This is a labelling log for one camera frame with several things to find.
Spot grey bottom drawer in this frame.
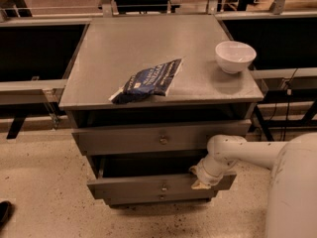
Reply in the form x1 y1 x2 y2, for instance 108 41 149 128
105 190 217 206

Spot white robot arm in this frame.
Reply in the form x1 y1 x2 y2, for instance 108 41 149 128
190 133 317 238

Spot grey drawer cabinet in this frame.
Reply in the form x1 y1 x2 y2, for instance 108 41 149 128
59 15 264 206

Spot black shoe left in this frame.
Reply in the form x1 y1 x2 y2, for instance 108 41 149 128
0 201 12 227

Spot white bowl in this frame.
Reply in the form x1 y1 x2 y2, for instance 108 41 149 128
215 41 257 74

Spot black cables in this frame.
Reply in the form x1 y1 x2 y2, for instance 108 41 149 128
251 66 299 142

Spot blue chip bag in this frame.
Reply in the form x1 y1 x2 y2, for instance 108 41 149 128
109 59 182 104

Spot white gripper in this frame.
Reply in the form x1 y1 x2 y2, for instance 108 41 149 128
189 158 228 190

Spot grey top drawer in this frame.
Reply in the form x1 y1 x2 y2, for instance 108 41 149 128
72 119 251 156

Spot grey drawer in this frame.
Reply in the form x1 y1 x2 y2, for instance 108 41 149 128
87 152 236 200
72 119 251 156
105 190 217 206

